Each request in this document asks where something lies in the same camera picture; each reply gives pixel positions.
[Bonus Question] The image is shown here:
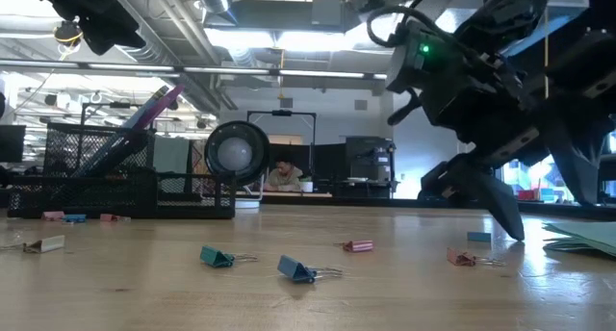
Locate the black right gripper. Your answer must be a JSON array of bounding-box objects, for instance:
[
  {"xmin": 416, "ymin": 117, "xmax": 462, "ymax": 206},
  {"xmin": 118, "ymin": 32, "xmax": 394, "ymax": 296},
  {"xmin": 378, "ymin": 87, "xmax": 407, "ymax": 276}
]
[{"xmin": 435, "ymin": 64, "xmax": 616, "ymax": 242}]

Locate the teal sticky note pad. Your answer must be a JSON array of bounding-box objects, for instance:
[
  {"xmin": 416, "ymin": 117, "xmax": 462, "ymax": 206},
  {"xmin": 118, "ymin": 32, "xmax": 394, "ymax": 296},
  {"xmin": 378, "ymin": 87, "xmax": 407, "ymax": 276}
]
[{"xmin": 542, "ymin": 219, "xmax": 616, "ymax": 259}]

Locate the black mesh desk organizer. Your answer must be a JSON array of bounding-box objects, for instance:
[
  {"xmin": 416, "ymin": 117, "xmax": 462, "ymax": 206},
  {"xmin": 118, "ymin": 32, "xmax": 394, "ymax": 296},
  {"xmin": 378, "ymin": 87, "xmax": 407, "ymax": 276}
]
[{"xmin": 6, "ymin": 121, "xmax": 237, "ymax": 220}]

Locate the white binder clip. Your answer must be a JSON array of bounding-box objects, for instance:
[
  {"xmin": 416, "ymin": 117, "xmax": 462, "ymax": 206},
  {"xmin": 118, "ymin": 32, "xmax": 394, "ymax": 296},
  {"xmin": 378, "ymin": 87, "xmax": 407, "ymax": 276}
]
[{"xmin": 0, "ymin": 233, "xmax": 66, "ymax": 254}]

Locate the black equipment rack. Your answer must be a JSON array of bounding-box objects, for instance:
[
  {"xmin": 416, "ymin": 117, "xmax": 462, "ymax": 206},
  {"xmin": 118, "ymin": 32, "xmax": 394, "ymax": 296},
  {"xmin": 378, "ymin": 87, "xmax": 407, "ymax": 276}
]
[{"xmin": 344, "ymin": 136, "xmax": 399, "ymax": 200}]

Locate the pink striped binder clip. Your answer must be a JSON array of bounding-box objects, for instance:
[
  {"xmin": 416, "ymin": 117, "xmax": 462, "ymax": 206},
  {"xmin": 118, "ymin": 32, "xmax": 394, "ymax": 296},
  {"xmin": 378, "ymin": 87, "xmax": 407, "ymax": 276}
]
[{"xmin": 332, "ymin": 239, "xmax": 374, "ymax": 254}]

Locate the wooden top workbench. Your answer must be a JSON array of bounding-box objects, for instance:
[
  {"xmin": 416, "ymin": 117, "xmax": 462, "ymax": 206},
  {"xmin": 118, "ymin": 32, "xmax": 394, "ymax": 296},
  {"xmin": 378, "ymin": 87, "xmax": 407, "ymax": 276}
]
[{"xmin": 263, "ymin": 191, "xmax": 333, "ymax": 199}]

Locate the person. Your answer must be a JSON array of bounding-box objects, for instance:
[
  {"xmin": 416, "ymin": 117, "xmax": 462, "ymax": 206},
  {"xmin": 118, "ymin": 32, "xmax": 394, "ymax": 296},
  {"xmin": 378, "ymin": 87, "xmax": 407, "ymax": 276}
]
[{"xmin": 263, "ymin": 153, "xmax": 304, "ymax": 193}]

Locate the teal binder clip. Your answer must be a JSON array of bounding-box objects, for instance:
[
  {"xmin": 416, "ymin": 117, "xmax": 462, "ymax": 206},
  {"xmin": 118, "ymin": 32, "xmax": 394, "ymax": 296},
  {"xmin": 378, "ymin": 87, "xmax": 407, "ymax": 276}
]
[{"xmin": 199, "ymin": 245, "xmax": 260, "ymax": 268}]

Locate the pink patterned cloth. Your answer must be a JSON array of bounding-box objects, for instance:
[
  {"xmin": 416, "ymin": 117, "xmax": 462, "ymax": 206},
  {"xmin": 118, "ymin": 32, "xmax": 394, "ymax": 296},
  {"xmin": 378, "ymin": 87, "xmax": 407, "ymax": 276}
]
[{"xmin": 190, "ymin": 139, "xmax": 209, "ymax": 176}]

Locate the pale green cloth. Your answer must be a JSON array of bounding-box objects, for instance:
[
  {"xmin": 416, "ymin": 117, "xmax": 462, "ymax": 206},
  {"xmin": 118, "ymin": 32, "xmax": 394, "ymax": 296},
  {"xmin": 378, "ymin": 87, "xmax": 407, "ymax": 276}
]
[{"xmin": 153, "ymin": 136, "xmax": 191, "ymax": 174}]

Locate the ceiling light bar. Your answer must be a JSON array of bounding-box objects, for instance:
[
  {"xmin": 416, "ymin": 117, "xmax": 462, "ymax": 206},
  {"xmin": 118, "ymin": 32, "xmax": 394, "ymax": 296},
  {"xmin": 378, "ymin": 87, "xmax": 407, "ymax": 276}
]
[{"xmin": 0, "ymin": 59, "xmax": 389, "ymax": 82}]

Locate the black monitor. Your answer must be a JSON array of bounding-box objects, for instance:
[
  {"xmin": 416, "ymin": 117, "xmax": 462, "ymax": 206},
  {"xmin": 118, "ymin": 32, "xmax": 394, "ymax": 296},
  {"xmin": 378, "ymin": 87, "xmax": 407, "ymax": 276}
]
[{"xmin": 0, "ymin": 124, "xmax": 26, "ymax": 164}]

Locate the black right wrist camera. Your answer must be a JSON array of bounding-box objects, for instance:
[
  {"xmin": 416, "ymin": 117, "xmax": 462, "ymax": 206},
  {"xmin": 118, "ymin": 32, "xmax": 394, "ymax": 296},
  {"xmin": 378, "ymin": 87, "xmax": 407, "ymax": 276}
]
[{"xmin": 420, "ymin": 152, "xmax": 475, "ymax": 202}]

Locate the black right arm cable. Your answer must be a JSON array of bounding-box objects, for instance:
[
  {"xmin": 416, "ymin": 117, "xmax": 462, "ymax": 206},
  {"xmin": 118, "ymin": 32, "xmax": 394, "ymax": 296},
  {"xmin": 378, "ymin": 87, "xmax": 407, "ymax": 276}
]
[{"xmin": 365, "ymin": 3, "xmax": 442, "ymax": 49}]

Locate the black background rig frame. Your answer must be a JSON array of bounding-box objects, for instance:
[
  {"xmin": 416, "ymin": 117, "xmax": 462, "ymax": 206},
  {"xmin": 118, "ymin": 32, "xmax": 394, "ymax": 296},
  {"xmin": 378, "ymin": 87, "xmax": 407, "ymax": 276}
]
[{"xmin": 246, "ymin": 110, "xmax": 318, "ymax": 178}]

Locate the black ceiling device yellow cable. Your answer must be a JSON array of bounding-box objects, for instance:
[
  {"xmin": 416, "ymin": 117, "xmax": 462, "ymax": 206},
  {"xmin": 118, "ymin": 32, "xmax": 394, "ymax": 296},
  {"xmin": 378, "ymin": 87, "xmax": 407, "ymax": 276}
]
[{"xmin": 51, "ymin": 20, "xmax": 89, "ymax": 49}]

